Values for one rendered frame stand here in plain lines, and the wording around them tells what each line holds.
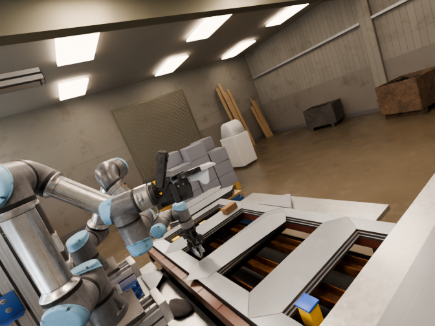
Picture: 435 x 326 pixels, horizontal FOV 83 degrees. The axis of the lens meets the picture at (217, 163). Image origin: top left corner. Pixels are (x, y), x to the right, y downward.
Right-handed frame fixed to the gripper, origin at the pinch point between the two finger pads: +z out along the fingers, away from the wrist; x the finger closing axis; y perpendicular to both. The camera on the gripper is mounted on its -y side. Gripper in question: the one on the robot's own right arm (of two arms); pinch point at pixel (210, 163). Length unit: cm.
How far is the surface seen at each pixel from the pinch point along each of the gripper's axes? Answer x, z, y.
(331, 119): -625, 416, 36
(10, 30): -182, -123, -187
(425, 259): 21, 39, 41
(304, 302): -5, 12, 57
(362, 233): -32, 55, 58
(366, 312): 24, 19, 44
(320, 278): -19, 25, 61
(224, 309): -26, -16, 60
